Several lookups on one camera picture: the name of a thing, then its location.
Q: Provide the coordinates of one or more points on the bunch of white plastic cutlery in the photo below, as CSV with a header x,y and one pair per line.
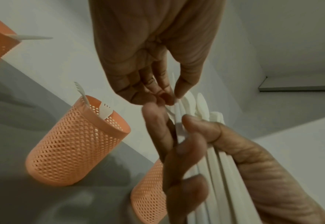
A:
x,y
220,170

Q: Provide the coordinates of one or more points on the white plastic knife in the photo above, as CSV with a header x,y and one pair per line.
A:
x,y
32,37

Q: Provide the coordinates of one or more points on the person's right hand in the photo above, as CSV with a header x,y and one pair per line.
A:
x,y
151,43

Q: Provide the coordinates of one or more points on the person's left hand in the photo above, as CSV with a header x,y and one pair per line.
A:
x,y
262,175

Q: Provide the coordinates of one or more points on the white plastic fork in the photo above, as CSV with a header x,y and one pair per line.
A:
x,y
105,112
82,94

